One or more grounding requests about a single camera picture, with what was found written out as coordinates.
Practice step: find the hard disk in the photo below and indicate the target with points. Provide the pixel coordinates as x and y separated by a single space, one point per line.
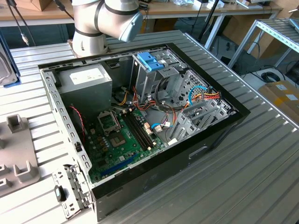
5 67

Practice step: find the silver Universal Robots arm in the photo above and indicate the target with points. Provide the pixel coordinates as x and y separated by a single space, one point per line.
86 23

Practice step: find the grey metal disk bay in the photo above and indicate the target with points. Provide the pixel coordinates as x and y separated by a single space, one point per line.
205 121

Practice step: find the black RAM slot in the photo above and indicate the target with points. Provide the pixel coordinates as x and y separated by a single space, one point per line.
138 130
135 131
143 127

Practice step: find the grey optical drive cage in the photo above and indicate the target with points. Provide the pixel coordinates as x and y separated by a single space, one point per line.
142 81

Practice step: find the white paper tag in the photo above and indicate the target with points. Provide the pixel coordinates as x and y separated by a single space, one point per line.
172 141

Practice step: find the blue drive bay latch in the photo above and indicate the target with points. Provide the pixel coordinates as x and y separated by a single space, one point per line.
146 59
157 65

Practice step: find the perforated metal drive cage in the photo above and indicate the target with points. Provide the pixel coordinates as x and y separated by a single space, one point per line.
194 79

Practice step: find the black open PC case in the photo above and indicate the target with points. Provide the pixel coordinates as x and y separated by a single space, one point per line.
163 168

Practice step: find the green motherboard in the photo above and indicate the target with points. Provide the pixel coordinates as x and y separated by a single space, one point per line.
112 161

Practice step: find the blue expansion slot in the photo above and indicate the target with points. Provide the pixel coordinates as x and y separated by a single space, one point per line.
119 165

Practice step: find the grey power supply unit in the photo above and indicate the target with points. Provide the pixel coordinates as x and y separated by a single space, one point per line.
88 95

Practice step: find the long wooden desk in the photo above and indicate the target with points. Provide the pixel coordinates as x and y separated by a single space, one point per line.
187 10

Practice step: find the hinged metal card retainer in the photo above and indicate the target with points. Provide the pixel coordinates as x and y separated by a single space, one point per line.
70 186

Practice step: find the black stand pole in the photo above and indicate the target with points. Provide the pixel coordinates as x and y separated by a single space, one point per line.
211 14

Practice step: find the large brown cardboard box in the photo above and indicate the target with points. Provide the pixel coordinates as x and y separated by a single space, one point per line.
238 25

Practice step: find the cardboard box with labels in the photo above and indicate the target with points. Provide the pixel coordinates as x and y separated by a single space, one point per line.
280 102

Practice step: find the grey parts rack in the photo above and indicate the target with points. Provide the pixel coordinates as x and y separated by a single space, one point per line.
15 149

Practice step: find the metal slat shelf rack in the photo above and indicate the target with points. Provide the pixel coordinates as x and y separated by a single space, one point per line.
275 29

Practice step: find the small brown cardboard box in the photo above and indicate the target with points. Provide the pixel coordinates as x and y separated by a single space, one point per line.
42 4

